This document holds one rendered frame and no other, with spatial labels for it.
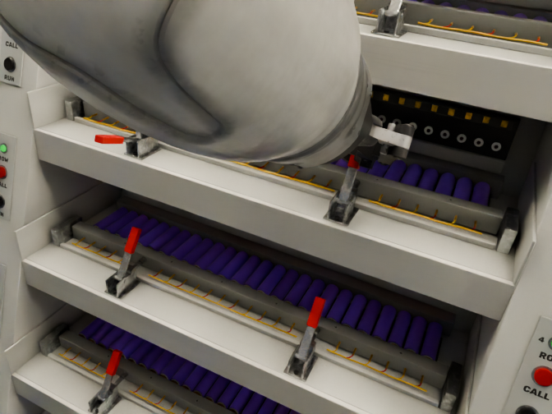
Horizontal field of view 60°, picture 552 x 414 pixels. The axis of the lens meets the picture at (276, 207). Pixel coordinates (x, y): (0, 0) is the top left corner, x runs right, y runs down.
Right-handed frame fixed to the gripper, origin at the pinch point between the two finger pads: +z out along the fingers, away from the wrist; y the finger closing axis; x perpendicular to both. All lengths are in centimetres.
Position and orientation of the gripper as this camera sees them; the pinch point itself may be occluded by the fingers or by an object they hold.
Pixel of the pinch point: (358, 149)
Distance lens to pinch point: 51.3
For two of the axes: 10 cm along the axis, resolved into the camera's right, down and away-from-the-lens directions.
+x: 2.9, -9.6, -0.6
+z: 3.3, 0.4, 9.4
